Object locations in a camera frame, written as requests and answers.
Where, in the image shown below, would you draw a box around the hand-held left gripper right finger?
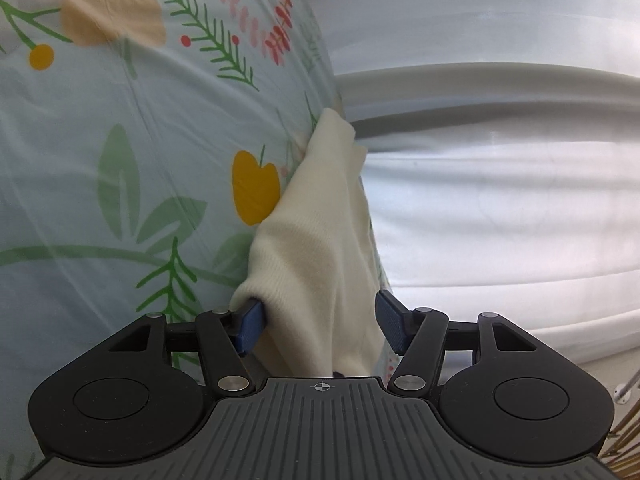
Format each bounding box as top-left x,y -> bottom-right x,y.
374,289 -> 539,400

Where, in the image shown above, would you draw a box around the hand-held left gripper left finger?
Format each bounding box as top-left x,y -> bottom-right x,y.
106,298 -> 264,397

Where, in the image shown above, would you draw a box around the cream knit garment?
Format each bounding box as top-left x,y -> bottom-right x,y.
229,107 -> 389,379

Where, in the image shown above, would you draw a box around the white curtain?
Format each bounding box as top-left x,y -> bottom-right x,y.
287,0 -> 640,368

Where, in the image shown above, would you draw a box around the fruit and leaf printed sheet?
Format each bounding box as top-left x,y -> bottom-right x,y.
0,0 -> 401,480

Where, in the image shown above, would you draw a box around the white metal stand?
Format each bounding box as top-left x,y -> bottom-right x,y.
613,369 -> 640,406

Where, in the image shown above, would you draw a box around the tan bamboo sticks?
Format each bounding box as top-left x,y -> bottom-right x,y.
599,410 -> 640,480

